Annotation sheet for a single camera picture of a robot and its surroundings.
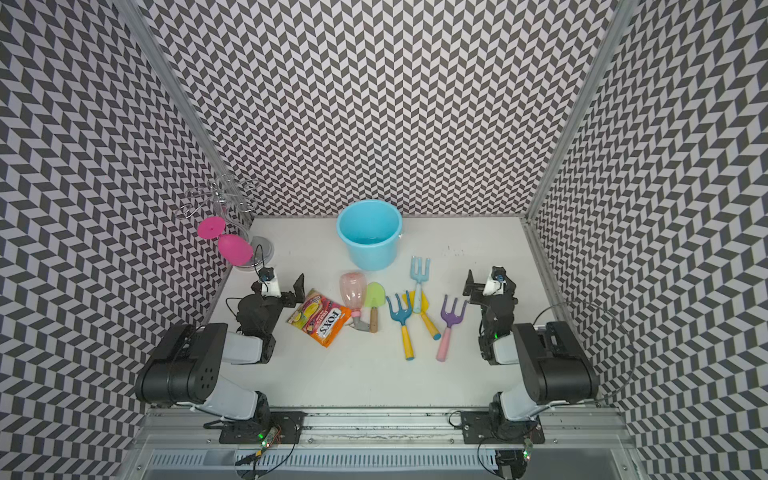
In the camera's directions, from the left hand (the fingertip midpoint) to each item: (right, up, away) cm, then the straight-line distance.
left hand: (288, 275), depth 91 cm
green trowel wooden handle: (+26, -8, +6) cm, 28 cm away
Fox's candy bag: (+10, -12, -2) cm, 16 cm away
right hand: (+60, 0, -1) cm, 60 cm away
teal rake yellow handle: (+35, -13, +2) cm, 37 cm away
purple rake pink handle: (+50, -14, +1) cm, 52 cm away
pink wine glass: (-17, +8, -1) cm, 19 cm away
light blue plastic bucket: (+23, +15, +22) cm, 35 cm away
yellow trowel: (+42, -11, +2) cm, 43 cm away
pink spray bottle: (+20, -4, +1) cm, 20 cm away
